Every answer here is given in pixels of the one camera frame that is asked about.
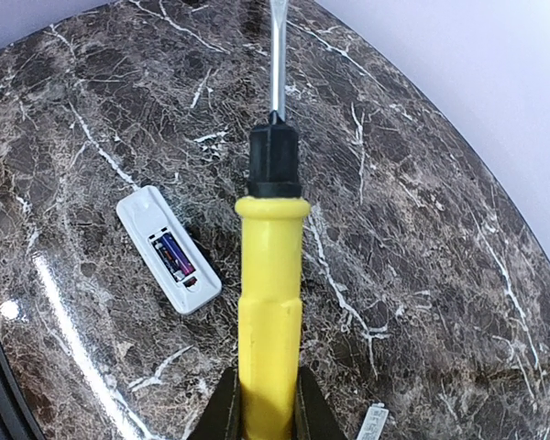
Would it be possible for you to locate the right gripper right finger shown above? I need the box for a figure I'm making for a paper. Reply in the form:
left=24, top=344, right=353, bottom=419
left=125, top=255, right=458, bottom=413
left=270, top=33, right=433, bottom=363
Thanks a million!
left=293, top=367, right=347, bottom=440

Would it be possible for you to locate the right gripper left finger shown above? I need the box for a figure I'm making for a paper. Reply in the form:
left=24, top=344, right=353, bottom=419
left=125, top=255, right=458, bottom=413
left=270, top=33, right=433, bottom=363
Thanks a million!
left=195, top=367, right=242, bottom=440

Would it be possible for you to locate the white battery cover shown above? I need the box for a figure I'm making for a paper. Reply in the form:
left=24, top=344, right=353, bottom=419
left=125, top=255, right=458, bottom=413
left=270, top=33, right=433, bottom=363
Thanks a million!
left=357, top=403, right=389, bottom=440

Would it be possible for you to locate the white remote control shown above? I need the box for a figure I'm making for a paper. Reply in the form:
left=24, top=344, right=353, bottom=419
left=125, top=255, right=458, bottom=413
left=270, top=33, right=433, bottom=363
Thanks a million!
left=116, top=185, right=222, bottom=314

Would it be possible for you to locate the yellow handled screwdriver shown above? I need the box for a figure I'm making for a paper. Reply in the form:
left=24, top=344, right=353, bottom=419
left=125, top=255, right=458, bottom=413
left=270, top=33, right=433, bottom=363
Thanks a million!
left=235, top=1, right=310, bottom=439

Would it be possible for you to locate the blue battery in remote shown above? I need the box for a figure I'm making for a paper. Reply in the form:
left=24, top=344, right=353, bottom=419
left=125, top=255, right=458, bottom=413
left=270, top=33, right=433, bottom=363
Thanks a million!
left=152, top=233, right=195, bottom=281

